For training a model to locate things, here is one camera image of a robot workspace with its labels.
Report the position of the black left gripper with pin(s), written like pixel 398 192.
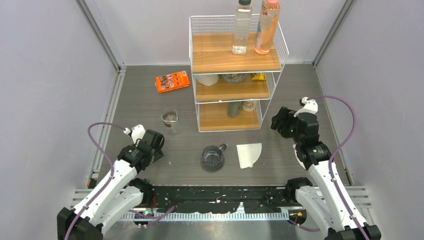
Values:
pixel 158 154

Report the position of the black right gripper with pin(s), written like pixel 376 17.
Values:
pixel 285 114

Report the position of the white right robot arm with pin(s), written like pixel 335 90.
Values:
pixel 333 210

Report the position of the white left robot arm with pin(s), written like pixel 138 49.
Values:
pixel 116 193

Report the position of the white printed cup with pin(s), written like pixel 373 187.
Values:
pixel 249 105

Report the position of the yellow snack packet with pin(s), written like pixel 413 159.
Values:
pixel 259 76

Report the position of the grey metal can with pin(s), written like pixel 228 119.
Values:
pixel 234 108

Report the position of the smoky glass mug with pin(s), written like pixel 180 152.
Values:
pixel 212 158

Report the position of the printed ceramic bowl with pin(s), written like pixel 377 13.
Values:
pixel 234 78

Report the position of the orange snack box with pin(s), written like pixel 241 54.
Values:
pixel 172 81

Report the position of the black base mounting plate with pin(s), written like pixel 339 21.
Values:
pixel 218 199

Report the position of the white cup on shelf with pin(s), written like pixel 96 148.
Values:
pixel 207 79

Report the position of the pink drink bottle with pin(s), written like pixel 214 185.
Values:
pixel 267 25

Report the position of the clear water bottle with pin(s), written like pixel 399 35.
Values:
pixel 241 27

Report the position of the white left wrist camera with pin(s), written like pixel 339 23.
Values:
pixel 135 133

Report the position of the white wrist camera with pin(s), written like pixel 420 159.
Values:
pixel 135 133
pixel 309 105

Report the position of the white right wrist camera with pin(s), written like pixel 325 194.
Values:
pixel 309 105

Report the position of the white wire wooden shelf rack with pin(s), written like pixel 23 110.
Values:
pixel 210 52

